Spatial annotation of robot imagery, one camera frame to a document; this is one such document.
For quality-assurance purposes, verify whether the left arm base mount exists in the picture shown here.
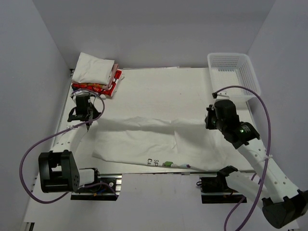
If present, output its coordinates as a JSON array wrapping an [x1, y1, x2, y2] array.
[[70, 175, 122, 201]]

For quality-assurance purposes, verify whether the red printed t shirt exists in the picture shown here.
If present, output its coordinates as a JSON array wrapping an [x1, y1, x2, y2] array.
[[71, 69, 123, 98]]

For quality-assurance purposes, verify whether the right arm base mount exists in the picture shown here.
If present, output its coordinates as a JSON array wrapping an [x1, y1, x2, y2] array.
[[196, 166, 247, 204]]

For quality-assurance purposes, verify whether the white plastic basket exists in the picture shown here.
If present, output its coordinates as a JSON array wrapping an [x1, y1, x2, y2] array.
[[207, 52, 261, 102]]

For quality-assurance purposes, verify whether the white t shirt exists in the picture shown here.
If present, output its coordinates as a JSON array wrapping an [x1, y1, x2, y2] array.
[[92, 117, 248, 171], [72, 52, 115, 85]]

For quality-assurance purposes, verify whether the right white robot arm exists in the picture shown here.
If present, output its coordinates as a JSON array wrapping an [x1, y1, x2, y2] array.
[[205, 100, 308, 229]]

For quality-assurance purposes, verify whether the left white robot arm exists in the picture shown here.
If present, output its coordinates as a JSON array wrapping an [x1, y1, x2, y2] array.
[[38, 94, 99, 193]]

